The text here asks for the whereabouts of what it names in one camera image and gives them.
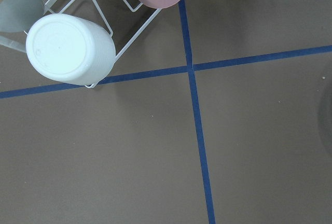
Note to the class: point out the grey-green cup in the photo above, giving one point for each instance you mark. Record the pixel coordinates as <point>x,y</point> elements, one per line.
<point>20,15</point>

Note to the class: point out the white wire cup rack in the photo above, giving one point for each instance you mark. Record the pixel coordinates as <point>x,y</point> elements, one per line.
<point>124,20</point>

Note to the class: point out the white cup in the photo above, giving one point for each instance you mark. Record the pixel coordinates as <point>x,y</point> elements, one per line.
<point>70,50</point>

